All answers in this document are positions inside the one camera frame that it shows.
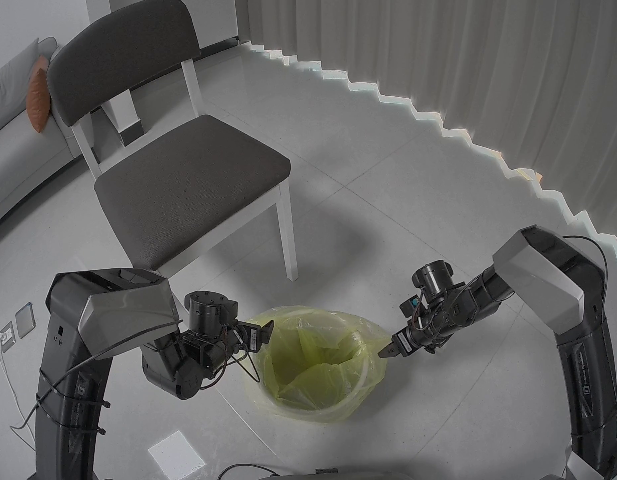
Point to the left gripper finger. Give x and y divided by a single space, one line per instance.
267 330

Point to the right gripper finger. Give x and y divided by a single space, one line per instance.
389 351

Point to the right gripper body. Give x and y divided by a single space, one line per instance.
419 337

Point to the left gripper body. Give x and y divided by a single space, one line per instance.
247 337

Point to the yellow plastic bag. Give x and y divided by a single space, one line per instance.
308 353

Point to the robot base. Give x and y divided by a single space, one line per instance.
333 475

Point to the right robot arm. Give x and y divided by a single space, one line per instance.
583 368

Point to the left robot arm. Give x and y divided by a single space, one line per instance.
68 368

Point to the white trash bin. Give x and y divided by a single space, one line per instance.
362 374

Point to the dark grey upholstered chair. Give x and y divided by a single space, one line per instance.
188 183

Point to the pale grey sofa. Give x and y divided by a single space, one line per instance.
18 163

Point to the white curtain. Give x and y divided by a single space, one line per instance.
438 33

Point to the orange cushion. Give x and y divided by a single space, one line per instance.
38 95

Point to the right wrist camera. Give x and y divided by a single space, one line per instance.
409 308

